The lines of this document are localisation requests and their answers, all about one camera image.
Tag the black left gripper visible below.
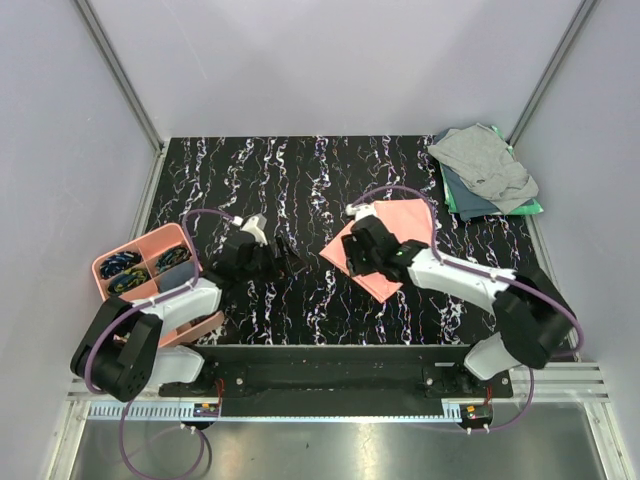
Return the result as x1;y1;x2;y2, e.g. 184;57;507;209
238;234;306;284

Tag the pink satin napkin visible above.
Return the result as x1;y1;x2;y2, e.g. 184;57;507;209
320;199;433;303

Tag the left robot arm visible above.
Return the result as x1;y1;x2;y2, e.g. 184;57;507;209
70;232;305;402

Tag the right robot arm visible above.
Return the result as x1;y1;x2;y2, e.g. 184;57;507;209
341;215;577;397

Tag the dark blue folded cloth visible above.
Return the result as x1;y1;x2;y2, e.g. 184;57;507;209
440;165;501;221

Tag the dark blue cloth in tray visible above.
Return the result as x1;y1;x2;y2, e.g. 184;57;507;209
155;262;194;293

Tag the pink compartment tray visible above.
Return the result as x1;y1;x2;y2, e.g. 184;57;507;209
91;222;225;347

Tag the grey cloth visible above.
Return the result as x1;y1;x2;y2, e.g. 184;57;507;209
428;123;539;213

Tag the green mat under cloths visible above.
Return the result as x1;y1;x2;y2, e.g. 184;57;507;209
435;126;543;216

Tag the blue patterned item in tray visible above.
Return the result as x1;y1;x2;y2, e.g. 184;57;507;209
99;250;142;280

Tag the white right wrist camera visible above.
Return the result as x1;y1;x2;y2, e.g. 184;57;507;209
345;203;377;222

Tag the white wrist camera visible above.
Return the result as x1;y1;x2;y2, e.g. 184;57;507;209
237;213;268;246
345;203;377;222

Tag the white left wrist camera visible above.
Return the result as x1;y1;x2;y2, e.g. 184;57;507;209
237;213;268;246

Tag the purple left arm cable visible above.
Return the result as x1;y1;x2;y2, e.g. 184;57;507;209
84;208;241;478

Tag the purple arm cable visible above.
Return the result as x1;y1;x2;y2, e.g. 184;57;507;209
349;185;585;434
84;208;241;478

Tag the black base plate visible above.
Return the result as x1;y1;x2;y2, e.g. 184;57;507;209
161;345;508;413

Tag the grey cable duct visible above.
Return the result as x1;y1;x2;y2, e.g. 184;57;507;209
88;400;462;424

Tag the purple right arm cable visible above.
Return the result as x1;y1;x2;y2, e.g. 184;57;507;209
349;185;585;434

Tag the aluminium front rail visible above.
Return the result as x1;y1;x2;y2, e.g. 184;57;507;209
65;362;609;417

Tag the aluminium frame post left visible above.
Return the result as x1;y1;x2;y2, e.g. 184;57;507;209
72;0;164;146

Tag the aluminium frame post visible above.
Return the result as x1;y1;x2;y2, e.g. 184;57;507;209
72;0;164;146
508;0;600;147

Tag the aluminium frame post right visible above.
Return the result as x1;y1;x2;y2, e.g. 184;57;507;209
508;0;600;147

